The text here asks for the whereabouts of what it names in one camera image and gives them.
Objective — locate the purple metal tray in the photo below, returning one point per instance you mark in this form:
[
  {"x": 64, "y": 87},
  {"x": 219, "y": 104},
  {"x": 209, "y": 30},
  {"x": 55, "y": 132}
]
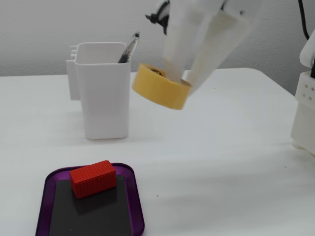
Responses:
[{"x": 134, "y": 196}]

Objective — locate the black tray mat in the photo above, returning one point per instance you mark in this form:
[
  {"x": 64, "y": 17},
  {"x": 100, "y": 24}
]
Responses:
[{"x": 98, "y": 216}]

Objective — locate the clear black ballpoint pen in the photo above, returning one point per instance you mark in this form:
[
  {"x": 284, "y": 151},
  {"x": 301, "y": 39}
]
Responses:
[{"x": 128, "y": 50}]

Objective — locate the red textured block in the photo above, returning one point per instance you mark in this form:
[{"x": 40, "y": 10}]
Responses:
[{"x": 93, "y": 179}]

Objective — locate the white plastic container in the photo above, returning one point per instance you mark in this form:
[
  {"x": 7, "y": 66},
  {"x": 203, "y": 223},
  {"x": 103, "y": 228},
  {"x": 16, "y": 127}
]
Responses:
[{"x": 105, "y": 103}]

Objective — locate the yellow masking tape roll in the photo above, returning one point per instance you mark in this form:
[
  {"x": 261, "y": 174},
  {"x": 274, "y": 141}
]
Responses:
[{"x": 157, "y": 91}]

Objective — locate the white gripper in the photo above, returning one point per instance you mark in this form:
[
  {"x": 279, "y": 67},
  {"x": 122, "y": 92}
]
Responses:
[{"x": 213, "y": 50}]

